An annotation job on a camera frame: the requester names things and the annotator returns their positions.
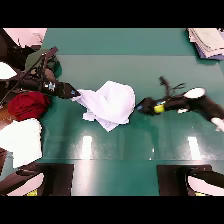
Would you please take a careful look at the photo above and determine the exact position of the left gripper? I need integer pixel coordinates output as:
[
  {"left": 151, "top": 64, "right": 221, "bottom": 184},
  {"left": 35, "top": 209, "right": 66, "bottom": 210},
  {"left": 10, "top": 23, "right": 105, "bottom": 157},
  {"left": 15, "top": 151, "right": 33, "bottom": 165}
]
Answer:
[{"left": 45, "top": 80, "right": 82, "bottom": 100}]

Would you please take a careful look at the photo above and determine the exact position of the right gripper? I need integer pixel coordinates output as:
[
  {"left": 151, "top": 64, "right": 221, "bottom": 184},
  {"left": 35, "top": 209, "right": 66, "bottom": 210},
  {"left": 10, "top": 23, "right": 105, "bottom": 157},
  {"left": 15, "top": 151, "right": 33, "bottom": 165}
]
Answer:
[{"left": 135, "top": 96, "right": 167, "bottom": 117}]

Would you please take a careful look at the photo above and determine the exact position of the white shirt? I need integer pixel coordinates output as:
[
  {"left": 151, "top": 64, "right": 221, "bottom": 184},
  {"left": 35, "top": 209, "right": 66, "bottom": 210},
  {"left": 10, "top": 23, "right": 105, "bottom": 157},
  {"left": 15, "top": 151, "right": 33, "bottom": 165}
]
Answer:
[{"left": 71, "top": 80, "right": 137, "bottom": 133}]

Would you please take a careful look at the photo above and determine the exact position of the red garment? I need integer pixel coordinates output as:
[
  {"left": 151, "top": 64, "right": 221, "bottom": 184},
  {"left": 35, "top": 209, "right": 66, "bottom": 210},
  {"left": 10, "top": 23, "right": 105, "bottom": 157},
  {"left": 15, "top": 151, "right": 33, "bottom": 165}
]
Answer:
[{"left": 7, "top": 91, "right": 52, "bottom": 122}]

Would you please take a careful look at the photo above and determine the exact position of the green garment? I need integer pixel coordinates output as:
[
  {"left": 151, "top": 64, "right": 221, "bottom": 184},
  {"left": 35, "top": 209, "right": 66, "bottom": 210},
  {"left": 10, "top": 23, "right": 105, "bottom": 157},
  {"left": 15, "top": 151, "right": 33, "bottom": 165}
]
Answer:
[{"left": 24, "top": 48, "right": 63, "bottom": 80}]

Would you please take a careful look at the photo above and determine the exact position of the lavender folded garment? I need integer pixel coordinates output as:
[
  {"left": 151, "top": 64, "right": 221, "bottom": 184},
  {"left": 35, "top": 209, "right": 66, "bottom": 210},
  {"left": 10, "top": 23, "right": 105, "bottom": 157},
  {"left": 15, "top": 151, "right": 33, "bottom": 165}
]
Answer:
[{"left": 194, "top": 44, "right": 224, "bottom": 62}]

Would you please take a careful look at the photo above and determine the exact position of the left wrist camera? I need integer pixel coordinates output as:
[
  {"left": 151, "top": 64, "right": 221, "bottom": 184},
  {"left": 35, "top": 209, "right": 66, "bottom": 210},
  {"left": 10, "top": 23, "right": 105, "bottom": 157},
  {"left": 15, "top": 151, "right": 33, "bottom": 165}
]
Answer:
[{"left": 37, "top": 46, "right": 60, "bottom": 84}]

